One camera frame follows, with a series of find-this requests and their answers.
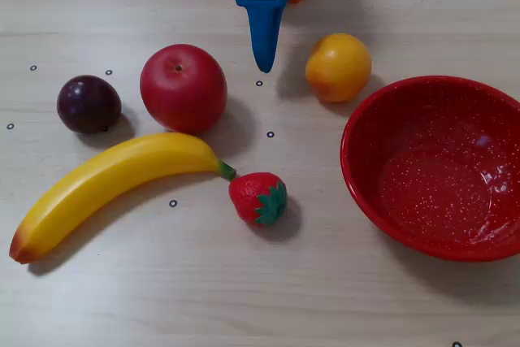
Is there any red toy strawberry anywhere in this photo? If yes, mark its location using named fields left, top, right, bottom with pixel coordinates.
left=227, top=171, right=288, bottom=227

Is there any yellow toy banana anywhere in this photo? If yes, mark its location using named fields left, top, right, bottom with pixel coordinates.
left=8, top=132, right=237, bottom=265

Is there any yellow orange toy peach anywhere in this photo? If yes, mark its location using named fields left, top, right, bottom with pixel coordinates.
left=305, top=33, right=372, bottom=103

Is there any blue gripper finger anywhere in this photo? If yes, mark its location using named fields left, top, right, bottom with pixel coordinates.
left=245, top=5, right=283, bottom=75

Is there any dark purple toy plum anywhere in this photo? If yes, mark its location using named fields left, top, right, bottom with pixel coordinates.
left=56, top=75, right=123, bottom=135

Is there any red speckled bowl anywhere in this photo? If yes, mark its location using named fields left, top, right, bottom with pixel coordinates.
left=340, top=75, right=520, bottom=263

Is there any red toy apple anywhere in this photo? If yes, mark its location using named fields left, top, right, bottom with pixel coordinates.
left=140, top=43, right=228, bottom=136

